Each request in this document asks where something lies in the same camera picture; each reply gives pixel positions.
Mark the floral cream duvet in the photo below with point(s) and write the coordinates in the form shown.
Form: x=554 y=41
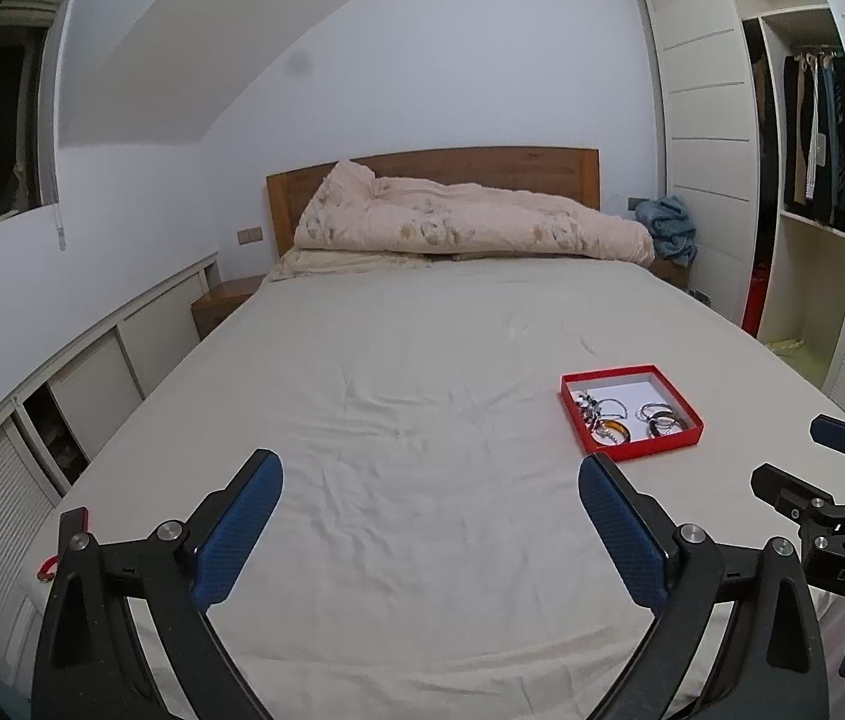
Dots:
x=467 y=217

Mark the red jewelry box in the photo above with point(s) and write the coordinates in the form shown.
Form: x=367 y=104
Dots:
x=617 y=450

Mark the wooden headboard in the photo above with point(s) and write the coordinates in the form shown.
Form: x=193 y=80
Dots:
x=467 y=165

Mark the red box lid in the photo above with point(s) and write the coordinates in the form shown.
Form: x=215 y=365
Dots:
x=82 y=517

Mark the amber resin bangle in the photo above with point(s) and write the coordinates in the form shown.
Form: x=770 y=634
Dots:
x=621 y=431

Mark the wooden nightstand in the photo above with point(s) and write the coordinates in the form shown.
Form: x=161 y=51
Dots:
x=223 y=307
x=669 y=274

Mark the red bag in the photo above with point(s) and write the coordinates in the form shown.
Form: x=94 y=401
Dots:
x=756 y=300

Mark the brown stone bangle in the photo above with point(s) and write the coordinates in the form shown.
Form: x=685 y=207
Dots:
x=681 y=420

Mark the bed with white sheet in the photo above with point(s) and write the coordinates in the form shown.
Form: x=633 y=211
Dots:
x=392 y=405

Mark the low white wall cabinet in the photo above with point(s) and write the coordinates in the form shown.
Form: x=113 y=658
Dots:
x=92 y=375

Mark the white wardrobe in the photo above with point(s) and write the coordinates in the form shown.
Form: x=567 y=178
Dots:
x=699 y=127

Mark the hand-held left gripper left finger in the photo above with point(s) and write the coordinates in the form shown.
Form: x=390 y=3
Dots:
x=238 y=532

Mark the blue crumpled cloth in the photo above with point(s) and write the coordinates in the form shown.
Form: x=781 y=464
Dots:
x=669 y=229

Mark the hanging dark clothes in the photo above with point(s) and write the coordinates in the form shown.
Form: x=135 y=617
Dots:
x=827 y=142

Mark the cream pillow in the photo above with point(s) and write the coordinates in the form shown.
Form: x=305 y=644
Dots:
x=332 y=264

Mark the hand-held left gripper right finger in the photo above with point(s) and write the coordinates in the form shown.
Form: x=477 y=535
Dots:
x=621 y=532

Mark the wall switch plate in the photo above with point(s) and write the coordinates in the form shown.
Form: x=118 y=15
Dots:
x=249 y=235

